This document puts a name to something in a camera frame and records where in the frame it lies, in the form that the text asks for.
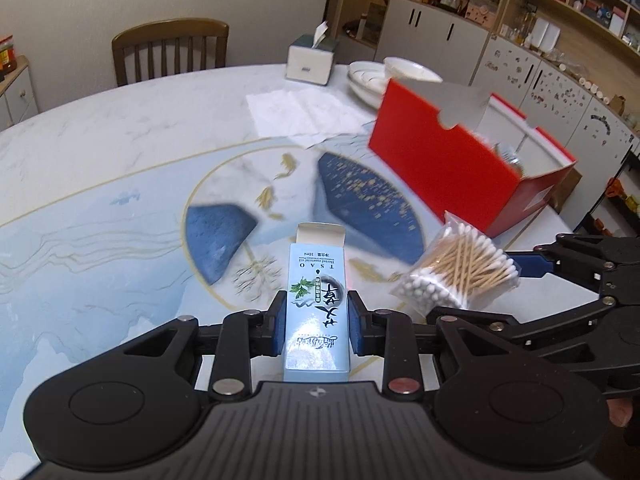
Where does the white paper napkin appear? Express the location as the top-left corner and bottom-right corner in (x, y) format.
(246, 89), (373, 148)

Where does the light blue carton box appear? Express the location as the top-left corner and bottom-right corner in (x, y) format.
(283, 222), (350, 382)

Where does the white storage cabinet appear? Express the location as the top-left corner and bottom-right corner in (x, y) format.
(339, 0), (522, 91)

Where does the red white cardboard box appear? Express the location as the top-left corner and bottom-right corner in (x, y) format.
(369, 78), (576, 237)

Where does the cotton swab bag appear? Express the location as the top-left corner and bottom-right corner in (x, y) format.
(392, 212), (521, 315)

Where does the person right hand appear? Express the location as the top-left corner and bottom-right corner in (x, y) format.
(606, 398), (634, 428)

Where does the red lidded jar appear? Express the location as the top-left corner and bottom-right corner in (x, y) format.
(0, 36), (17, 74)

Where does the white wooden sideboard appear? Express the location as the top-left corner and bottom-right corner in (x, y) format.
(0, 55), (39, 131)

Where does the white ceramic bowl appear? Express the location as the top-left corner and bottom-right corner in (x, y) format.
(383, 56), (442, 82)

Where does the green white tissue box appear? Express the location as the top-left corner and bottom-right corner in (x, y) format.
(285, 21), (337, 86)

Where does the brown wooden chair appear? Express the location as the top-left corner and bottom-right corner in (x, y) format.
(111, 18), (230, 87)

